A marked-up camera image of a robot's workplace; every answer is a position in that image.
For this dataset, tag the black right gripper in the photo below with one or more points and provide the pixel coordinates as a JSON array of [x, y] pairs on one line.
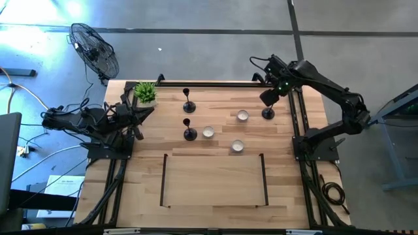
[[270, 98]]

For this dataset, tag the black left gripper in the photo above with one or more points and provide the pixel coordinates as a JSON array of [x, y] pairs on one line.
[[125, 115]]

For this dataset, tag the black metal candlestick holder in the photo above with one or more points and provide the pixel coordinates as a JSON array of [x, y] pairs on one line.
[[189, 107], [268, 114], [190, 134]]

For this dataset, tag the blue patterned candle bowl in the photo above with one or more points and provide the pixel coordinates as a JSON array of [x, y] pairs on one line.
[[237, 146]]

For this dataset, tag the white patterned candle bowl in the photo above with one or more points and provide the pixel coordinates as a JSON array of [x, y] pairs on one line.
[[208, 132]]

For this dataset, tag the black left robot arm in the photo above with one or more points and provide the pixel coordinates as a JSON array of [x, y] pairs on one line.
[[98, 122]]

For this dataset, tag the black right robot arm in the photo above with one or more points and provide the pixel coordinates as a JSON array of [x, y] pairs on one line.
[[346, 101]]

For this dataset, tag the green plant in white pot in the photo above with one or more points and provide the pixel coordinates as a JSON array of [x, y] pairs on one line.
[[145, 92]]

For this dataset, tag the black floor fan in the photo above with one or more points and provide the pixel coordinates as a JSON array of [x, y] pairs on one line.
[[94, 52]]

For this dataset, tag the wooden riser shelf black legs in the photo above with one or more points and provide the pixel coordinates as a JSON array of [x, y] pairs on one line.
[[212, 179]]

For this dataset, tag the white paper sheet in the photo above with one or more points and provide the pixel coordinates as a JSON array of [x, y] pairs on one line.
[[65, 186]]

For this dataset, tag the white label strip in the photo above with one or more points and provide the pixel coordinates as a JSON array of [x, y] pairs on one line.
[[303, 232], [121, 231]]

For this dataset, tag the white power adapter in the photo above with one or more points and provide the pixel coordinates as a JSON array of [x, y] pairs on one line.
[[23, 150]]

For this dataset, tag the black side shelf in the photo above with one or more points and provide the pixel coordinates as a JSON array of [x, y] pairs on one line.
[[39, 200]]

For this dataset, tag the black floor bar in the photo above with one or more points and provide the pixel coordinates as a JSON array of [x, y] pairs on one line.
[[19, 72]]

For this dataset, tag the dark grey monitor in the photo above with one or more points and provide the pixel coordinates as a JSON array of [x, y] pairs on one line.
[[8, 156]]

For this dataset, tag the yellow object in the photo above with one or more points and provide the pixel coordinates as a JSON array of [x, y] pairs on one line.
[[34, 226]]

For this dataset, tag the black curved frame bracket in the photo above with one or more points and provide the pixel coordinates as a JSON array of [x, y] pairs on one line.
[[258, 76], [160, 78]]

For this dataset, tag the black aluminium table frame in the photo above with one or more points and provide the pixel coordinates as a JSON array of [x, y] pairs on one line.
[[212, 84]]

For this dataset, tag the grey metal cart frame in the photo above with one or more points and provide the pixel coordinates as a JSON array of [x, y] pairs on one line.
[[401, 184]]

